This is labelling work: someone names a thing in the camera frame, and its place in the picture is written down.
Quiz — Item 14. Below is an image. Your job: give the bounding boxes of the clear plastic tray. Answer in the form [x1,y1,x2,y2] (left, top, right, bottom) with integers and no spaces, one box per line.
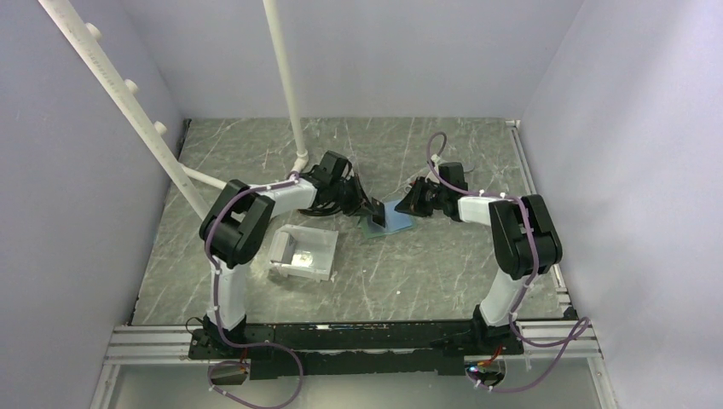
[268,224,338,283]

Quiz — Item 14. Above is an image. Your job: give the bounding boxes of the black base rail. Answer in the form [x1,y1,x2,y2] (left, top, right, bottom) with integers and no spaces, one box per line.
[188,318,523,380]

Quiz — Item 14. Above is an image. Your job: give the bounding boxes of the dark card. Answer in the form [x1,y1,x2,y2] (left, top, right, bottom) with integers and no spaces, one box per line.
[280,232,297,264]

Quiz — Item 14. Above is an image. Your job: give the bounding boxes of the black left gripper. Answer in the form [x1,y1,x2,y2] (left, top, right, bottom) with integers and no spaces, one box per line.
[331,174,378,217]

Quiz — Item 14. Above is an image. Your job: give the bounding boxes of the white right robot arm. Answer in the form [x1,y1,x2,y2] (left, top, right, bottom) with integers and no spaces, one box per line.
[395,162,563,354]

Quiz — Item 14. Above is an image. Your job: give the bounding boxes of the black coiled cable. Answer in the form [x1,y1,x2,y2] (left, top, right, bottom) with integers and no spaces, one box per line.
[296,197,345,218]

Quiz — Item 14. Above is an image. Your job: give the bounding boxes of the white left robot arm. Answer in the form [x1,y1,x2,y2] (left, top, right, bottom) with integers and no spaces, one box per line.
[199,151,385,358]

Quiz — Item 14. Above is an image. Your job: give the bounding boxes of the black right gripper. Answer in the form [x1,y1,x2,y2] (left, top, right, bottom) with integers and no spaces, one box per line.
[395,177,448,217]

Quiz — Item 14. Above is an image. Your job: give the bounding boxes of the white pvc pipe frame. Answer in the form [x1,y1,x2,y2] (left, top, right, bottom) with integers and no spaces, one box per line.
[38,0,310,222]

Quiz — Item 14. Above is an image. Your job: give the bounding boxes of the silver credit card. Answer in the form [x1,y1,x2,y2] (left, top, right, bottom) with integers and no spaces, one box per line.
[370,200,386,228]

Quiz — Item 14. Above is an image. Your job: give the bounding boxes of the aluminium extrusion frame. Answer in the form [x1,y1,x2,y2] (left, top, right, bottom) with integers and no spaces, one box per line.
[90,325,191,408]

